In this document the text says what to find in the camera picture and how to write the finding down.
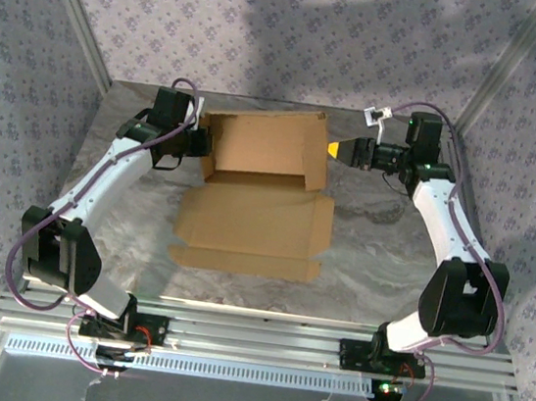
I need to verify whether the brown cardboard paper box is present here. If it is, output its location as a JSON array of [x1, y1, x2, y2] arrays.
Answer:
[[165, 94, 348, 287]]

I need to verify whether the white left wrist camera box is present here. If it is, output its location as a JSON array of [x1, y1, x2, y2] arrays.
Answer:
[[189, 95, 210, 126]]

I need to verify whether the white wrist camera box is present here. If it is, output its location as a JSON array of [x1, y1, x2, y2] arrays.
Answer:
[[189, 95, 210, 126], [360, 105, 394, 148]]

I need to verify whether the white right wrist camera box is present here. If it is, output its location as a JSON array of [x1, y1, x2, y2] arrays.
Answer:
[[360, 105, 394, 148]]

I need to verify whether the aluminium side rail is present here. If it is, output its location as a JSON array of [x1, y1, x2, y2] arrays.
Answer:
[[410, 124, 536, 355]]

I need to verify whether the aluminium corner post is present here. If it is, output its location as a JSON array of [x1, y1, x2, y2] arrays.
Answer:
[[452, 0, 536, 148], [16, 0, 125, 97]]

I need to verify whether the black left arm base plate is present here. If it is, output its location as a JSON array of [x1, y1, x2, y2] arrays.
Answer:
[[77, 305, 171, 349]]

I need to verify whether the aluminium mounting rail beam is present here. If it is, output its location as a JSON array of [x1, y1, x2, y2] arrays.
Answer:
[[0, 276, 524, 397]]

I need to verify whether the red wire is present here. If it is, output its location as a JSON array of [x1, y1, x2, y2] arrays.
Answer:
[[394, 360, 418, 387], [133, 325, 156, 346]]

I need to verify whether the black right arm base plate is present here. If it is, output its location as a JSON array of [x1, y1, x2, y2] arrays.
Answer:
[[336, 336, 429, 380]]

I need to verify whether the slotted grey cable duct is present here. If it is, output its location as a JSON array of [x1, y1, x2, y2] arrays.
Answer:
[[3, 329, 403, 401]]

